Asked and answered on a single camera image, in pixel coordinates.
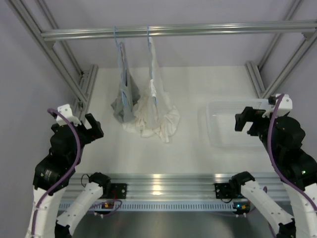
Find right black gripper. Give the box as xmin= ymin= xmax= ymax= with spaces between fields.
xmin=235 ymin=107 xmax=282 ymax=159

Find white tank top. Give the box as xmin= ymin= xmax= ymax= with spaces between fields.
xmin=123 ymin=37 xmax=180 ymax=143

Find blue wire hanger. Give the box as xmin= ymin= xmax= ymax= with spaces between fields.
xmin=147 ymin=26 xmax=157 ymax=106
xmin=113 ymin=26 xmax=127 ymax=107

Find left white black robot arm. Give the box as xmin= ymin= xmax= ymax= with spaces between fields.
xmin=25 ymin=109 xmax=112 ymax=238

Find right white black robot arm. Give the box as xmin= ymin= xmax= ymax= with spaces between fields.
xmin=229 ymin=107 xmax=317 ymax=238

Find grey tank top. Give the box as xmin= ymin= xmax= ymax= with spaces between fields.
xmin=111 ymin=42 xmax=140 ymax=123

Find clear plastic basket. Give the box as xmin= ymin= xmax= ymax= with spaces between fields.
xmin=205 ymin=99 xmax=268 ymax=149

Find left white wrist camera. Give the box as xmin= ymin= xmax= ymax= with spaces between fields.
xmin=56 ymin=104 xmax=82 ymax=126

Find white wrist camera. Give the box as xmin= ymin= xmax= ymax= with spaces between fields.
xmin=258 ymin=94 xmax=293 ymax=118
xmin=56 ymin=104 xmax=82 ymax=126

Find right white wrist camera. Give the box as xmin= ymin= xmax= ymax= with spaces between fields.
xmin=258 ymin=94 xmax=293 ymax=118

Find aluminium frame right posts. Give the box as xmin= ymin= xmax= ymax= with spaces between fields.
xmin=244 ymin=0 xmax=317 ymax=91

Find aluminium frame posts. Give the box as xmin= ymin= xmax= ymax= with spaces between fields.
xmin=6 ymin=0 xmax=99 ymax=121
xmin=244 ymin=0 xmax=317 ymax=91

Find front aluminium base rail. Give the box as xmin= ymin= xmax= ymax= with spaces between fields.
xmin=62 ymin=173 xmax=289 ymax=202

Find aluminium frame left posts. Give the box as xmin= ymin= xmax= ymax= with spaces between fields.
xmin=6 ymin=0 xmax=99 ymax=121

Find slotted cable duct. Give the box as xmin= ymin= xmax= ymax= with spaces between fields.
xmin=89 ymin=201 xmax=236 ymax=212

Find aluminium hanging rail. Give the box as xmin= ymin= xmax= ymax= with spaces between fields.
xmin=40 ymin=20 xmax=317 ymax=42

